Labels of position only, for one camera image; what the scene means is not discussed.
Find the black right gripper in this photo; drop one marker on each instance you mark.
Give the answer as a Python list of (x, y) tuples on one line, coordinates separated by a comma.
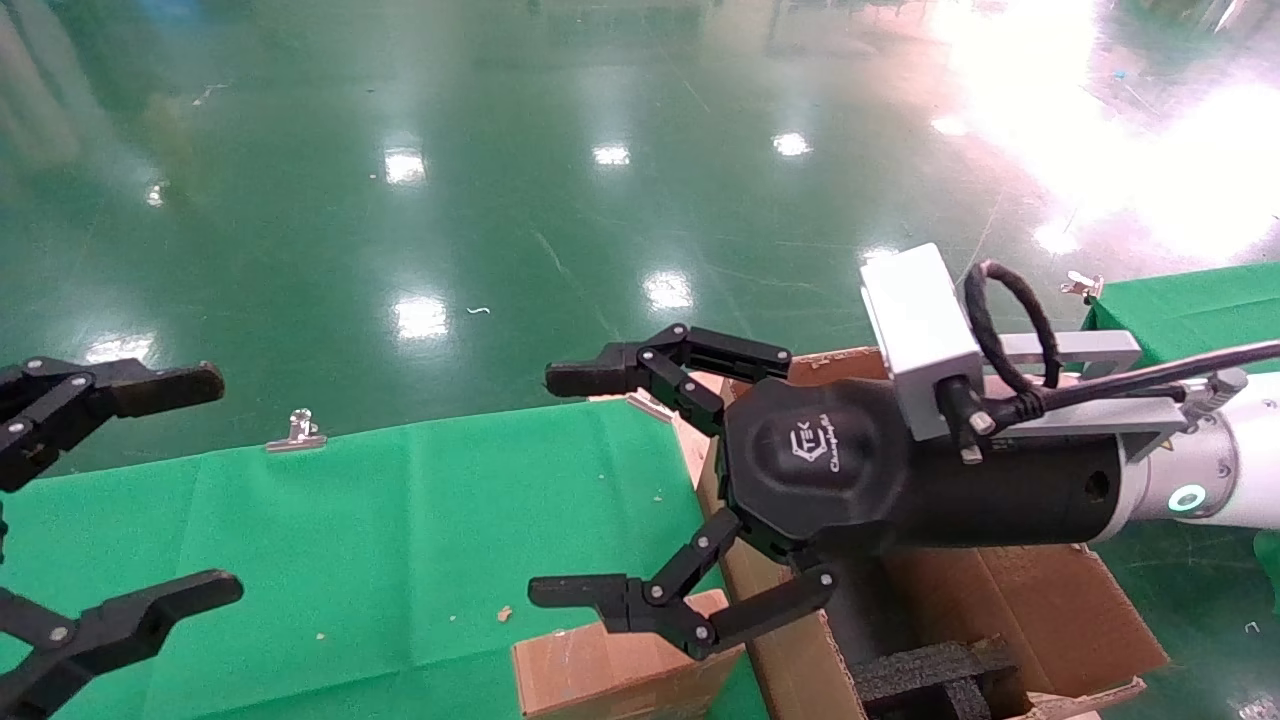
[(820, 470)]

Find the metal binder clip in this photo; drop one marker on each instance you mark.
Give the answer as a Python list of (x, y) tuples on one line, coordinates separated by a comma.
[(648, 405), (1083, 287), (297, 435)]

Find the small brown cardboard box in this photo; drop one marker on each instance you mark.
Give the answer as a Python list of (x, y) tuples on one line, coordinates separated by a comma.
[(600, 670)]

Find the black foam insert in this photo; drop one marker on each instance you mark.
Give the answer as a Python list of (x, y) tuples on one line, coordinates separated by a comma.
[(930, 675)]

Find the large green table cloth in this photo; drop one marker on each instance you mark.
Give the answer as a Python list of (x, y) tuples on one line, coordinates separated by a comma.
[(380, 550)]

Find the large open cardboard carton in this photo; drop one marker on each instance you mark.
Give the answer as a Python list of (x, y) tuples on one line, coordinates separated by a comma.
[(1050, 610)]

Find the small green table cloth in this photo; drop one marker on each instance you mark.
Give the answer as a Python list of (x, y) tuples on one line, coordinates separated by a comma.
[(1190, 305)]

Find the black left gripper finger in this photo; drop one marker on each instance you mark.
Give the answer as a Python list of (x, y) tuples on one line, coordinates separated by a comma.
[(150, 385), (130, 620)]

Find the silver camera mounting bracket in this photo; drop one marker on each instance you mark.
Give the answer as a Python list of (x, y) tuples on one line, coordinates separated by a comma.
[(1080, 348)]

